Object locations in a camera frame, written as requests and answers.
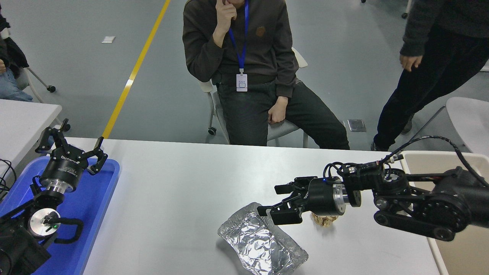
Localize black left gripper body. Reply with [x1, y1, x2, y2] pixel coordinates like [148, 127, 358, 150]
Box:
[39, 149, 89, 190]

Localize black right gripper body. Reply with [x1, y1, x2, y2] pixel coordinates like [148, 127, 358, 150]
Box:
[306, 178, 337, 216]

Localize tan paper ball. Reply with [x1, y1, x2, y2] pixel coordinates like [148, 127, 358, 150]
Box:
[310, 213, 338, 228]

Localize foil tray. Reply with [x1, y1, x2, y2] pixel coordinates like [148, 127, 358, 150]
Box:
[218, 202, 309, 275]

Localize person's left hand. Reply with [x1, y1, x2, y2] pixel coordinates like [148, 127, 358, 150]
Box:
[267, 96, 289, 125]

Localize person's hand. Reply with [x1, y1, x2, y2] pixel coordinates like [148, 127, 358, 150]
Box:
[399, 55, 423, 72]

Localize person's right hand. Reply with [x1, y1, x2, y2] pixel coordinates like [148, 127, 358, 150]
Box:
[213, 0, 238, 48]

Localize blue plastic tray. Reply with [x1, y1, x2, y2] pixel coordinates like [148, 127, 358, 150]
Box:
[0, 156, 121, 275]

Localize white side table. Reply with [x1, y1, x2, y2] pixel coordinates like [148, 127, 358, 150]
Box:
[0, 99, 63, 184]

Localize grey office chair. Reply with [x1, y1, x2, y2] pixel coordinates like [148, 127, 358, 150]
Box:
[199, 48, 310, 149]

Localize person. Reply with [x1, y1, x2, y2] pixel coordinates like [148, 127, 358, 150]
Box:
[182, 0, 350, 150]
[0, 13, 34, 102]
[371, 0, 489, 152]

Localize large pale bin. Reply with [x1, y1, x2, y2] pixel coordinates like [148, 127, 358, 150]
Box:
[399, 150, 489, 275]

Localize white moulded chair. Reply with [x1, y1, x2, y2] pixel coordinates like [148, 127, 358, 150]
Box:
[411, 97, 489, 155]

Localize black cables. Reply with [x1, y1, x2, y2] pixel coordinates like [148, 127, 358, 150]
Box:
[0, 159, 18, 201]

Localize blue lanyard with badge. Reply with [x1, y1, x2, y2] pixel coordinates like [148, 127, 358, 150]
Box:
[228, 0, 249, 92]

